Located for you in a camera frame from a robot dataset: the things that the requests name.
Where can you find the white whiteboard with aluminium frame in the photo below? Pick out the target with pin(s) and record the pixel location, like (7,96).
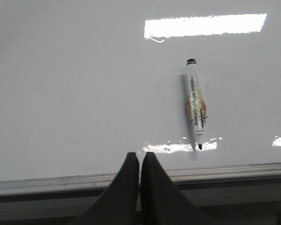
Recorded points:
(84,82)

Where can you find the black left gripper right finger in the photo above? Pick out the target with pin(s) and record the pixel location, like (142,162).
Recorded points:
(162,203)

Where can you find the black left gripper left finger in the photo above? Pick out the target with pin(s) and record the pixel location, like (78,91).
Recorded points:
(117,204)

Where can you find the white black whiteboard marker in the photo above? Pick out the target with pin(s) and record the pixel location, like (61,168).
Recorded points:
(196,106)

